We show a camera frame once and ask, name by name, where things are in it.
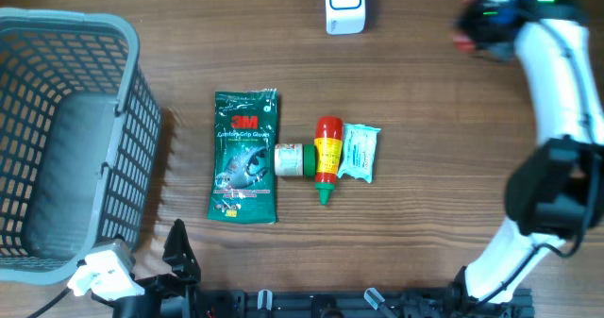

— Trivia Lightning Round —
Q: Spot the green 3M gloves package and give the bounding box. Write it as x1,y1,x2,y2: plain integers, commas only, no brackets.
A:
208,89,277,224

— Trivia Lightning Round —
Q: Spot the white jar green lid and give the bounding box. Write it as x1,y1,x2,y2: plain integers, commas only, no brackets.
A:
274,143,316,178

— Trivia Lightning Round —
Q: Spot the white barcode scanner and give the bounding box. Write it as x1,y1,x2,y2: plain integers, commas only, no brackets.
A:
325,0,366,36

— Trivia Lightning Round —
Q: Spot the teal wet wipes pack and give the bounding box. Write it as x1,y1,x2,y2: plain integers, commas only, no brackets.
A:
337,124,381,183

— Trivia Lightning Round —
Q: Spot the red chili sauce bottle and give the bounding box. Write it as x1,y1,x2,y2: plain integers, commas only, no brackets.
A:
314,116,344,206

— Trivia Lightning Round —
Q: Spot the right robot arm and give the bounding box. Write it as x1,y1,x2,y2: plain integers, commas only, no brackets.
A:
454,0,603,308

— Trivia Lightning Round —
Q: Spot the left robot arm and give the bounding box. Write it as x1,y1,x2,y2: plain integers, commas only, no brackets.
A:
111,219,201,318

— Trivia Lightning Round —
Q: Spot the grey plastic shopping basket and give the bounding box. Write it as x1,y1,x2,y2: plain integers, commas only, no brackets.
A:
1,8,161,285

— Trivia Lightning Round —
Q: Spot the black left camera cable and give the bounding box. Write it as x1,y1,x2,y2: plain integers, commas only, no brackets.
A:
28,287,73,318

